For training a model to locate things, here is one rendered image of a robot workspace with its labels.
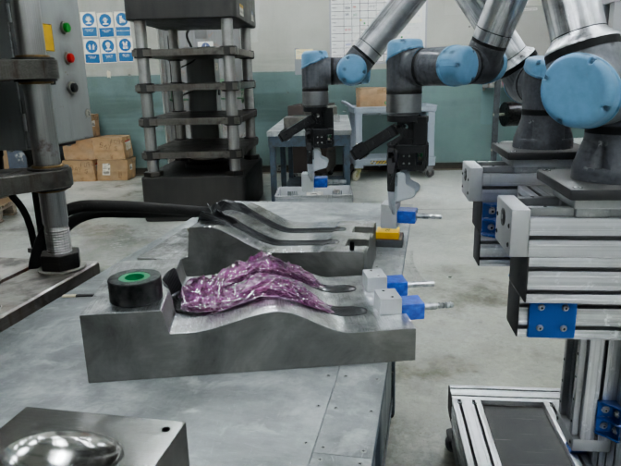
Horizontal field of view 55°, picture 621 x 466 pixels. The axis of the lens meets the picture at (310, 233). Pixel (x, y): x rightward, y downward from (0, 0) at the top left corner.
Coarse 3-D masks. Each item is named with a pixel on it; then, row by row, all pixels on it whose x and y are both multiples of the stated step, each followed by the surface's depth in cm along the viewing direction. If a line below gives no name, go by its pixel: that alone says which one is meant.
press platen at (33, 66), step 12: (0, 60) 126; (12, 60) 128; (24, 60) 129; (36, 60) 131; (48, 60) 133; (0, 72) 126; (12, 72) 128; (24, 72) 129; (36, 72) 131; (48, 72) 133
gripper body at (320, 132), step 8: (312, 112) 169; (320, 112) 169; (328, 112) 168; (320, 120) 170; (328, 120) 169; (312, 128) 172; (320, 128) 170; (328, 128) 170; (312, 136) 169; (320, 136) 170; (328, 136) 170; (312, 144) 170; (320, 144) 170; (328, 144) 169
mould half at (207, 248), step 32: (224, 224) 128; (256, 224) 136; (288, 224) 145; (320, 224) 144; (352, 224) 142; (160, 256) 130; (192, 256) 127; (224, 256) 125; (288, 256) 123; (320, 256) 121; (352, 256) 120
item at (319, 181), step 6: (306, 174) 173; (306, 180) 173; (318, 180) 173; (324, 180) 173; (330, 180) 175; (336, 180) 175; (342, 180) 175; (306, 186) 174; (312, 186) 174; (318, 186) 174; (324, 186) 174
